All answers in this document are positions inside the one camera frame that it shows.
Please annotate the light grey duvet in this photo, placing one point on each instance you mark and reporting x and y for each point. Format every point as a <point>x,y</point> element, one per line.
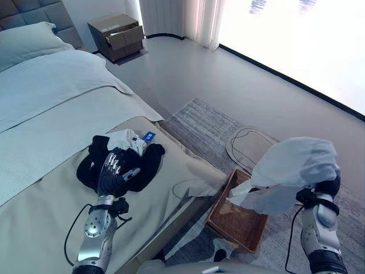
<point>51,85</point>

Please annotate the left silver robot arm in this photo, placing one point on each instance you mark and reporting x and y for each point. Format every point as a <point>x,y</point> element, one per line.
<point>95,231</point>

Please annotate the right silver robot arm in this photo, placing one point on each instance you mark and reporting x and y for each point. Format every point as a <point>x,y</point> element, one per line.
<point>320,231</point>

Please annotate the padded grey headboard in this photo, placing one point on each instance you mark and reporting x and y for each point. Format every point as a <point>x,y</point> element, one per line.
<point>37,14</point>

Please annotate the bed with beige sheet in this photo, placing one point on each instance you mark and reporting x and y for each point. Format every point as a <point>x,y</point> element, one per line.
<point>42,142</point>

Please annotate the white cloth garment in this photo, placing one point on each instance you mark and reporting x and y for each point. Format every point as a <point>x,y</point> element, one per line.
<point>296,174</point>

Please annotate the grey pillow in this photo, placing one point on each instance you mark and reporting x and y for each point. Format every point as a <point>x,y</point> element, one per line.
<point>25,42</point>

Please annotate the white sheer curtain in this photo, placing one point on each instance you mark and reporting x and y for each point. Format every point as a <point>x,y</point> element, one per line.
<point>182,20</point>

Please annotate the black garment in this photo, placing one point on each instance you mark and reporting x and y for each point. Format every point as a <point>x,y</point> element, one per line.
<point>142,171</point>

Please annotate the dark brown nightstand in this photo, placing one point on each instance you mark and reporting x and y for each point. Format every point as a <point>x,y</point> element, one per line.
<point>117,35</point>

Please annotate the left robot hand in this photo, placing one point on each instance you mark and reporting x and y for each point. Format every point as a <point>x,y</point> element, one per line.
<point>109,178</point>

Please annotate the white garment with blue tag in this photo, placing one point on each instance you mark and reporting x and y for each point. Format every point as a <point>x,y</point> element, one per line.
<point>128,140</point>

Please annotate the dark robot foot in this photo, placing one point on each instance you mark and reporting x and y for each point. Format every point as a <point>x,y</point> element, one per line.
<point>220,254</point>

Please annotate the brown woven basket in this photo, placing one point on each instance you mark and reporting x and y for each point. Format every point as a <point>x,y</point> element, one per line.
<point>236,219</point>

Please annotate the grey striped rug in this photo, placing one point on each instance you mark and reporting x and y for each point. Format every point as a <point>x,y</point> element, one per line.
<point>199,125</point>

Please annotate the silver robot torso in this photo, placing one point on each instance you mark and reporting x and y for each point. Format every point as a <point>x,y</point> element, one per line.
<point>199,268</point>

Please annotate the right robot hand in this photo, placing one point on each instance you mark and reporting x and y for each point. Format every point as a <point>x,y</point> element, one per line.
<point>330,184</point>

